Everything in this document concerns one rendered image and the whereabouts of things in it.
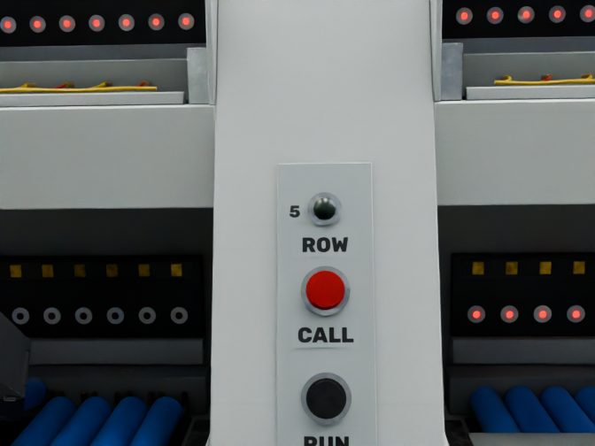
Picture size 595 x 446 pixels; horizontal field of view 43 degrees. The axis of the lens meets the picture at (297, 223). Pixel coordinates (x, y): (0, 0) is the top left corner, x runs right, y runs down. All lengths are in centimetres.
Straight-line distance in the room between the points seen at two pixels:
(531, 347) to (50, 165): 31
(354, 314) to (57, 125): 15
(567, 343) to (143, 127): 30
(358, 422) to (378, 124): 12
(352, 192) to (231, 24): 9
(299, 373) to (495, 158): 12
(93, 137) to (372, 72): 13
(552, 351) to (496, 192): 18
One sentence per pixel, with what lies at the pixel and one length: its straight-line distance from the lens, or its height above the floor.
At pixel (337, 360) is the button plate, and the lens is 31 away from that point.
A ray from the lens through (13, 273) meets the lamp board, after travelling 51.
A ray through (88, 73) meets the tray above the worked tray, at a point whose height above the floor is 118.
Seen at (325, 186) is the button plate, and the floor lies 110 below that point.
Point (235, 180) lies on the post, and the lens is 32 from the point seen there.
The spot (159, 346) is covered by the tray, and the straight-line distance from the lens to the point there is 49.
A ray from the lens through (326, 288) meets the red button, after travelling 31.
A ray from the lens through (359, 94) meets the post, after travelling 33.
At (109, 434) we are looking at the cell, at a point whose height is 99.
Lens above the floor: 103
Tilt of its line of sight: 9 degrees up
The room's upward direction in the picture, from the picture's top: straight up
